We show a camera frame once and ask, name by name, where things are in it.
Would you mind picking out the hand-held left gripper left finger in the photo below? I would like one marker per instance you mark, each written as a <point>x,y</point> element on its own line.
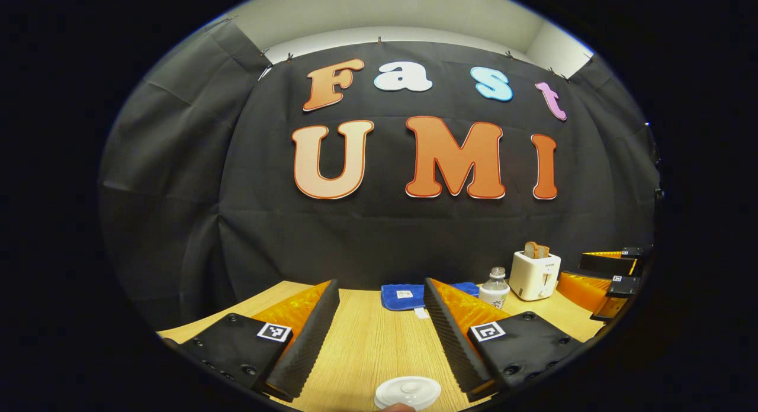
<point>311,347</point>

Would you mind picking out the blue folded towel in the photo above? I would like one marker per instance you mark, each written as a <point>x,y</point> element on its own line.
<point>402,296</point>

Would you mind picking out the black backdrop cloth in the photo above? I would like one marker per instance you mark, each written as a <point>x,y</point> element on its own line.
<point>385,240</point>

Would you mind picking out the white toaster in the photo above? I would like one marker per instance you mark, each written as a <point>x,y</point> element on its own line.
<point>533,276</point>

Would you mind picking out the clear green water bottle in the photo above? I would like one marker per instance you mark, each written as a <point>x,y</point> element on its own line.
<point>494,290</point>

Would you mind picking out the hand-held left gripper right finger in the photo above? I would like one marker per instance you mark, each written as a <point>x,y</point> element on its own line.
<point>453,341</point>

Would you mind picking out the white teacup lid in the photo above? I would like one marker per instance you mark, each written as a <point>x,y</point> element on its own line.
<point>408,391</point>

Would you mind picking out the brown bread slice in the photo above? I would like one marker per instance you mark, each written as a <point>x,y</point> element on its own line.
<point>535,250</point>

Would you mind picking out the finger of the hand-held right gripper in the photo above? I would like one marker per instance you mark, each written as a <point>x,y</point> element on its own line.
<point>610,264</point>
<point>622,286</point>

